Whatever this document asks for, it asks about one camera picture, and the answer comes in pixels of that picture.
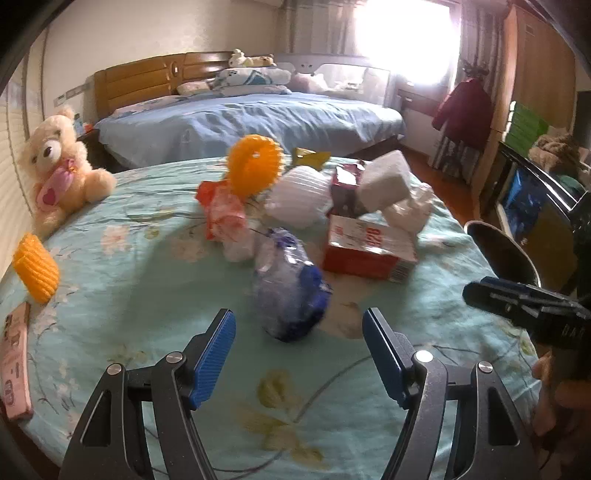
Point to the crumpled white plastic bag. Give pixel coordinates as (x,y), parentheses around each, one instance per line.
(413,212)

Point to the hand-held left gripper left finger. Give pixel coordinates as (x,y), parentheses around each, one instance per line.
(214,360)

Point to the grey patterned curtain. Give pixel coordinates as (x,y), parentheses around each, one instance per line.
(318,27)

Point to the white foam block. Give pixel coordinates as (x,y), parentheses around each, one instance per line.
(385,180)

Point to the red and white carton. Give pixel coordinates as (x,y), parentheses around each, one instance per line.
(364,249)

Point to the round orange foam fruit net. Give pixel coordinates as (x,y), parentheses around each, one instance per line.
(254,166)

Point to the dark red coat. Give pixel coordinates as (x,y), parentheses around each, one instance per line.
(464,115)

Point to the stack of green boxes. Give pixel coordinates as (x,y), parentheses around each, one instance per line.
(526,129)

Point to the red and white plastic bag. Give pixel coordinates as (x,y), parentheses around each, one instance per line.
(226,217)

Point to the blue plastic bag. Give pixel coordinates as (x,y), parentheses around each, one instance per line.
(291,286)

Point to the black glass-front cabinet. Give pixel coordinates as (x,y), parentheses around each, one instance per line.
(531,207)

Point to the pink floral pillow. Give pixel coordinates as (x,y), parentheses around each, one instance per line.
(196,87)

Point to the grey bed guard rail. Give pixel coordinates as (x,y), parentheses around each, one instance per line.
(351,76)

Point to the brown folded towel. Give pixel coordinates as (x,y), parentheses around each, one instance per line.
(556,150)

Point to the beige plush toy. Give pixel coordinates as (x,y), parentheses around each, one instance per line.
(261,61)

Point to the white plush toy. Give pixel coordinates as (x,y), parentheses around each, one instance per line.
(238,57)

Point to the white foam fruit net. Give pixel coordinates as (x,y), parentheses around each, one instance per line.
(298,198)

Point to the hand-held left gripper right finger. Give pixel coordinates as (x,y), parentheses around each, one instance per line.
(383,360)

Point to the wooden headboard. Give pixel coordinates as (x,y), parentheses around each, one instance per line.
(138,78)

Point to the yellow foil wrapper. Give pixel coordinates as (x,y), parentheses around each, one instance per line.
(311,158)

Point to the cream teddy bear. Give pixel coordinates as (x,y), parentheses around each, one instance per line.
(60,170)

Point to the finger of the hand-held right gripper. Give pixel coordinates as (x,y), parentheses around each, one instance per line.
(508,286)
(501,307)

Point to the pink plush toy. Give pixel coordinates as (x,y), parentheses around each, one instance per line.
(307,83)

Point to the purple and red small box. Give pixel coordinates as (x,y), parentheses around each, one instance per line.
(346,189)

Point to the blue and white plush pillow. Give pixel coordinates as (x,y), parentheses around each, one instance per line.
(249,76)

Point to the black bin with white rim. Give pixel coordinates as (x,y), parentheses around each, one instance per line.
(501,254)

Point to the dark bedside table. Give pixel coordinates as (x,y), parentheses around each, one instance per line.
(94,147)

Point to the bed with blue cover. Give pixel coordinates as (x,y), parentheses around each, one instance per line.
(258,120)

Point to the pink flat packet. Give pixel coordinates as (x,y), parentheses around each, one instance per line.
(14,369)

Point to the wooden wardrobe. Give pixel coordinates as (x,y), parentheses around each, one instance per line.
(535,69)

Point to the teal floral bedsheet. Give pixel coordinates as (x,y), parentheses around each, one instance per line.
(138,286)

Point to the person's right hand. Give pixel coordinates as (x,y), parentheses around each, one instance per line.
(561,406)

